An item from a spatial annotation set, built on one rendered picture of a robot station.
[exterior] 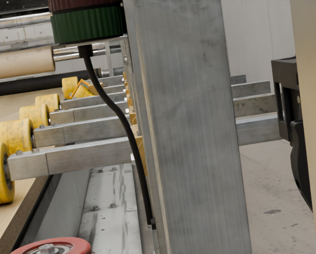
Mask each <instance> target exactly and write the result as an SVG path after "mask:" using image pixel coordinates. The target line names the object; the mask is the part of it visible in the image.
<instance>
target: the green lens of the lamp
mask: <svg viewBox="0 0 316 254"><path fill-rule="evenodd" d="M50 20H51V26H52V32H53V38H54V44H58V43H63V42H70V41H77V40H83V39H90V38H97V37H104V36H112V35H119V34H127V29H126V22H125V15H124V9H123V6H117V7H106V8H97V9H89V10H82V11H75V12H69V13H63V14H58V15H54V16H50Z"/></svg>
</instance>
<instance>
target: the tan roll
mask: <svg viewBox="0 0 316 254"><path fill-rule="evenodd" d="M93 54H94V56H99V55H106V49H105V47H104V48H97V49H93ZM78 58H79V54H78V51H76V52H69V53H62V54H55V55H53V53H52V47H51V46H47V47H40V48H33V49H26V50H19V51H12V52H5V53H0V79H5V78H12V77H19V76H26V75H33V74H39V73H46V72H53V71H55V70H56V65H55V62H57V61H64V60H71V59H78Z"/></svg>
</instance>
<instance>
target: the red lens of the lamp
mask: <svg viewBox="0 0 316 254"><path fill-rule="evenodd" d="M47 1H48V7H49V13H51V14H52V12H55V11H60V10H65V9H70V8H77V7H83V6H91V5H99V4H109V3H120V4H122V3H123V1H122V0H47Z"/></svg>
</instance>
